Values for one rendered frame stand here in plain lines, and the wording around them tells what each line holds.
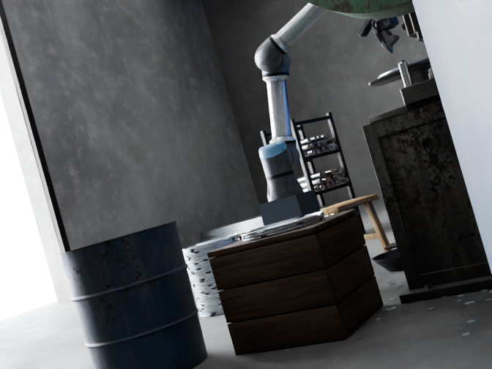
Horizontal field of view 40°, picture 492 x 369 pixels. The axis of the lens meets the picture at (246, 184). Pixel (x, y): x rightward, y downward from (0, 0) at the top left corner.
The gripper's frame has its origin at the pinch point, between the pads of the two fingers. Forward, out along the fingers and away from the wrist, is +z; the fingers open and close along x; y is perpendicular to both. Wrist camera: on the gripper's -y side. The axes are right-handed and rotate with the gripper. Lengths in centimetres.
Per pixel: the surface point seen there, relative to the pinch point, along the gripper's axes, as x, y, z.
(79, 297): -126, -69, 53
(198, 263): -34, -114, 50
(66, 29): 197, -461, -279
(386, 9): -58, 35, 5
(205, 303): -34, -120, 68
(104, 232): 178, -488, -45
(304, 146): 137, -160, -12
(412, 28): -19.4, 22.0, 2.9
